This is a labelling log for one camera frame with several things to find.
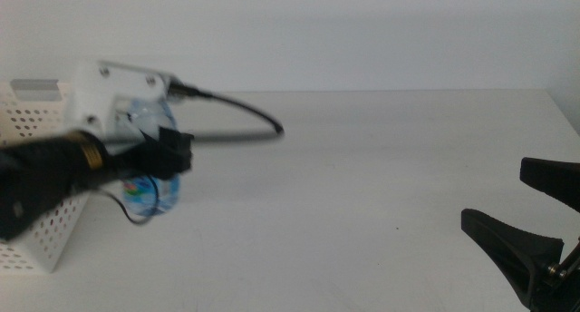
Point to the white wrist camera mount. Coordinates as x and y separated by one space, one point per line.
118 83

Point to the white perforated plastic basket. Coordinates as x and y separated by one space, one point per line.
5 94

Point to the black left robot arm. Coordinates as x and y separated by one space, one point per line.
36 176

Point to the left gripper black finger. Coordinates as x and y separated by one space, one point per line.
170 153

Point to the clear water bottle blue cap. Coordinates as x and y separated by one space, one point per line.
140 196

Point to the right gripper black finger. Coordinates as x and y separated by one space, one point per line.
557 178
516 253

